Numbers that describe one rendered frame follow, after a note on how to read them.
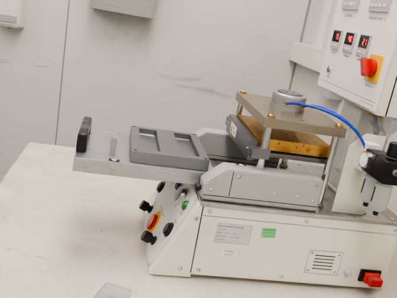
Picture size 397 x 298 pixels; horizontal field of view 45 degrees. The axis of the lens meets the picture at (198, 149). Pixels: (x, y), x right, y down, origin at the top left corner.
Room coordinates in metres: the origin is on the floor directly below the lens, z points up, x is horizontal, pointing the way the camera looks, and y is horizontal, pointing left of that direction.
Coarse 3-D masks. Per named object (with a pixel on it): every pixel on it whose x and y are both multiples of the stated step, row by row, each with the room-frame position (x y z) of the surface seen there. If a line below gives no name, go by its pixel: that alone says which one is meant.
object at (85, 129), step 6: (84, 120) 1.05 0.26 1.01; (90, 120) 1.07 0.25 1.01; (84, 126) 1.00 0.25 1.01; (90, 126) 1.06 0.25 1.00; (84, 132) 0.96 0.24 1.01; (78, 138) 0.95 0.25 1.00; (84, 138) 0.95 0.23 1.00; (78, 144) 0.94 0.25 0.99; (84, 144) 0.95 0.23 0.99; (78, 150) 0.95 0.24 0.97; (84, 150) 0.95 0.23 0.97
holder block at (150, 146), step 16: (144, 128) 1.13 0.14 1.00; (144, 144) 1.05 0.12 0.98; (160, 144) 1.02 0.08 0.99; (176, 144) 1.04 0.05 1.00; (192, 144) 1.10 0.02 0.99; (144, 160) 0.95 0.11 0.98; (160, 160) 0.95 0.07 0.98; (176, 160) 0.96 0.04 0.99; (192, 160) 0.97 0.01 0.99; (208, 160) 0.97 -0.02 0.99
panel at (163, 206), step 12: (156, 192) 1.19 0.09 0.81; (168, 192) 1.10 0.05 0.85; (192, 192) 0.97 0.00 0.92; (156, 204) 1.13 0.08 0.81; (168, 204) 1.05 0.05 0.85; (180, 204) 0.98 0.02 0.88; (192, 204) 0.93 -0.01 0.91; (144, 216) 1.15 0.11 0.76; (168, 216) 1.00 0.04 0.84; (180, 216) 0.94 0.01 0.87; (156, 228) 1.01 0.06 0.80; (168, 240) 0.91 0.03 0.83; (156, 252) 0.92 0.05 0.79
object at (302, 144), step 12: (240, 120) 1.15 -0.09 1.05; (252, 120) 1.15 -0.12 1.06; (252, 132) 1.03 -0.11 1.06; (276, 132) 1.06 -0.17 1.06; (288, 132) 1.09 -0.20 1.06; (300, 132) 1.11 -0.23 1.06; (276, 144) 1.00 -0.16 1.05; (288, 144) 1.00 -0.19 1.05; (300, 144) 1.01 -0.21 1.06; (312, 144) 1.01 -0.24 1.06; (324, 144) 1.03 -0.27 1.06; (276, 156) 1.00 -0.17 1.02; (288, 156) 1.00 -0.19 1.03; (300, 156) 1.01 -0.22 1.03; (312, 156) 1.02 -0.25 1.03; (324, 156) 1.02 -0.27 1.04
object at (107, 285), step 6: (108, 282) 0.80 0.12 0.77; (102, 288) 0.78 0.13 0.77; (108, 288) 0.78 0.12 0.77; (114, 288) 0.79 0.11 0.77; (120, 288) 0.79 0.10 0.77; (126, 288) 0.80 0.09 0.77; (96, 294) 0.76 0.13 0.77; (102, 294) 0.76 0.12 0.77; (108, 294) 0.76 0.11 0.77; (114, 294) 0.77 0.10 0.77; (120, 294) 0.77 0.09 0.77; (126, 294) 0.77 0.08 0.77
